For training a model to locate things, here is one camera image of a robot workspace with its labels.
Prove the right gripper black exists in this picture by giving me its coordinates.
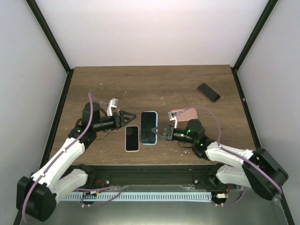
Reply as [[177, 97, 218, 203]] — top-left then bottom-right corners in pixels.
[[151, 125, 195, 144]]

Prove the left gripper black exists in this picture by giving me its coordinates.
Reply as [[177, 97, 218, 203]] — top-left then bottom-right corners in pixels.
[[94, 111, 137, 132]]

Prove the white phone black screen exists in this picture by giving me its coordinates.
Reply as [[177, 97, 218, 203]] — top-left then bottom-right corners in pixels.
[[126, 126, 139, 151]]

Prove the beige phone case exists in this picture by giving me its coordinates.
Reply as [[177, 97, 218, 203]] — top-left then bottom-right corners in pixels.
[[124, 125, 140, 153]]

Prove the light blue phone case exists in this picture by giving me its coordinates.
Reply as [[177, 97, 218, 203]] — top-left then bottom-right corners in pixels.
[[140, 111, 158, 146]]

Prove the blue phone black screen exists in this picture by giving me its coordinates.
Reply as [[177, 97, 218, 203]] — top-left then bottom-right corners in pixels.
[[141, 112, 157, 144]]

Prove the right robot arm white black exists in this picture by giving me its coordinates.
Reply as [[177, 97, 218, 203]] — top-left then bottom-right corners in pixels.
[[151, 119, 288, 200]]

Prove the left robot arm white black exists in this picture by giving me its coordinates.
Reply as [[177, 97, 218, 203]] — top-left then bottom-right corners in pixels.
[[16, 99, 136, 222]]

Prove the pink phone case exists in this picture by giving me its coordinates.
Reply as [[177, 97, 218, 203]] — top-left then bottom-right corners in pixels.
[[171, 108, 198, 122]]

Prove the red phone black screen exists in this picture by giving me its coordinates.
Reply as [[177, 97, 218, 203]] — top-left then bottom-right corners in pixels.
[[197, 83, 220, 102]]

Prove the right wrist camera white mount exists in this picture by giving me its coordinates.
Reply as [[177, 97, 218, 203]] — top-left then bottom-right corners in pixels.
[[168, 111, 178, 128]]

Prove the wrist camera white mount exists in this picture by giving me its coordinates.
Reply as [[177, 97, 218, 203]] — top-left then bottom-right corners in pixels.
[[168, 111, 178, 128], [106, 98, 118, 116]]

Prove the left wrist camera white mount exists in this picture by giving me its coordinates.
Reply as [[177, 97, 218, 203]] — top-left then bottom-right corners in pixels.
[[106, 98, 118, 116]]

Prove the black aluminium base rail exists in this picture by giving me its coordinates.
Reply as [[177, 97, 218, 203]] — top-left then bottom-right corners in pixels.
[[84, 164, 235, 191]]

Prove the light blue slotted cable duct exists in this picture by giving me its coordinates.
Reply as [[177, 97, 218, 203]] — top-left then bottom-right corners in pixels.
[[62, 192, 212, 202]]

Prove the left black table edge rail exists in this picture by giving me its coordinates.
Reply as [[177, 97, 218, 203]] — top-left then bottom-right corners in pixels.
[[39, 68, 75, 169]]

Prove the black table edge rail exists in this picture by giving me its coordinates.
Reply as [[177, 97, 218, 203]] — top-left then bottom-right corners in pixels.
[[39, 68, 75, 169], [231, 67, 261, 148]]

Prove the right black table edge rail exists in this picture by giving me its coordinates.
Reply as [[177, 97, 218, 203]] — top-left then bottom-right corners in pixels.
[[231, 67, 261, 148]]

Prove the left black frame post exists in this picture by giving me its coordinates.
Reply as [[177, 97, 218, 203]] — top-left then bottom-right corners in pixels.
[[26, 0, 71, 74]]

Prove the black frame post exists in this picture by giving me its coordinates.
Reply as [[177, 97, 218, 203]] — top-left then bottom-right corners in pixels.
[[233, 0, 278, 71], [26, 0, 71, 74]]

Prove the right black frame post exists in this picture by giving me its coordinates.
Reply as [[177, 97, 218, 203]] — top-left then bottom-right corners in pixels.
[[233, 0, 278, 71]]

